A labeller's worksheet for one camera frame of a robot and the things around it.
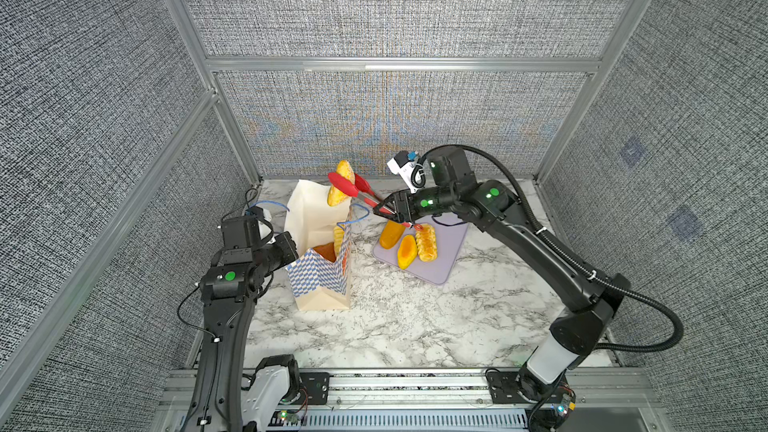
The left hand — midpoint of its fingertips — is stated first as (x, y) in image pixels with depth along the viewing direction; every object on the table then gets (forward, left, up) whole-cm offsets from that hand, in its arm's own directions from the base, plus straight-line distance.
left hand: (295, 241), depth 73 cm
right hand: (+2, -21, +10) cm, 24 cm away
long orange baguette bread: (+14, -26, -18) cm, 34 cm away
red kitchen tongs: (+7, -17, +9) cm, 21 cm away
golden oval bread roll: (+5, -11, +10) cm, 16 cm away
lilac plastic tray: (+13, -45, -22) cm, 52 cm away
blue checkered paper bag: (-5, -4, -13) cm, 14 cm away
